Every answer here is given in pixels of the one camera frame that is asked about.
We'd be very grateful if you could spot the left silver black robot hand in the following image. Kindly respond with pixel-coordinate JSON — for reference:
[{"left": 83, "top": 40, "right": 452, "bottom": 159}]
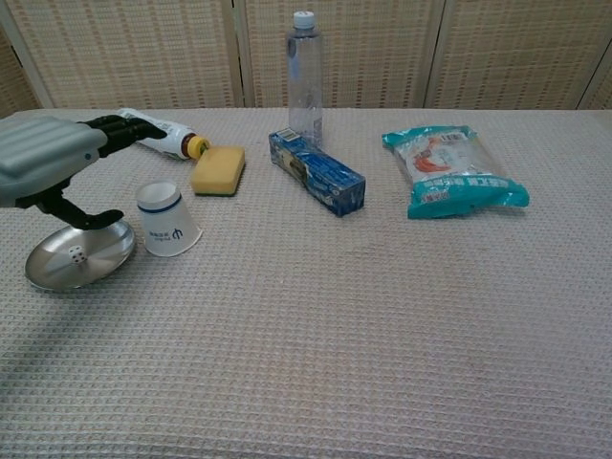
[{"left": 0, "top": 113, "right": 168, "bottom": 231}]

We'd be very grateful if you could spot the white paper cup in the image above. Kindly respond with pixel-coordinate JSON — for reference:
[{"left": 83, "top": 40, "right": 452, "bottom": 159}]
[{"left": 136, "top": 180, "right": 204, "bottom": 258}]

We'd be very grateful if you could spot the silver metal plate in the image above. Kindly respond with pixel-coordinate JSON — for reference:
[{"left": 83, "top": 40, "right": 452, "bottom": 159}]
[{"left": 24, "top": 218, "right": 138, "bottom": 291}]

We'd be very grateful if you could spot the white bottle yellow cap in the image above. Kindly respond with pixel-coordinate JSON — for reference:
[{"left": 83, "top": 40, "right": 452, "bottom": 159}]
[{"left": 117, "top": 108, "right": 212, "bottom": 162}]

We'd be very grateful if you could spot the woven bamboo folding screen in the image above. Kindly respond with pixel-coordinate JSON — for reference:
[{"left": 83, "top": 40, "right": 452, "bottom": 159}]
[{"left": 0, "top": 0, "right": 612, "bottom": 120}]

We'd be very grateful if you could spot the yellow sponge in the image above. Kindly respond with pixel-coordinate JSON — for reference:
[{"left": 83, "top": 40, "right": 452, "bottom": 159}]
[{"left": 190, "top": 145, "right": 247, "bottom": 198}]

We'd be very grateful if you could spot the clear plastic water bottle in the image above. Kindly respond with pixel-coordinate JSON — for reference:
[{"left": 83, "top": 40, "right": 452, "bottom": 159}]
[{"left": 285, "top": 11, "right": 324, "bottom": 150}]

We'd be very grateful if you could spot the long blue cardboard box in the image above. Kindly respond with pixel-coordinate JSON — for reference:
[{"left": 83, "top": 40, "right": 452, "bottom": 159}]
[{"left": 268, "top": 127, "right": 367, "bottom": 219}]

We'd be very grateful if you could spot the beige waffle tablecloth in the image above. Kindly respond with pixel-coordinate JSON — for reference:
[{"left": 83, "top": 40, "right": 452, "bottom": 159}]
[{"left": 0, "top": 107, "right": 612, "bottom": 459}]

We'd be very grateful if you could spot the teal snack packet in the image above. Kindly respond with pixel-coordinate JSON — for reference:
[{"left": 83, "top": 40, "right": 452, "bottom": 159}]
[{"left": 381, "top": 124, "right": 532, "bottom": 221}]

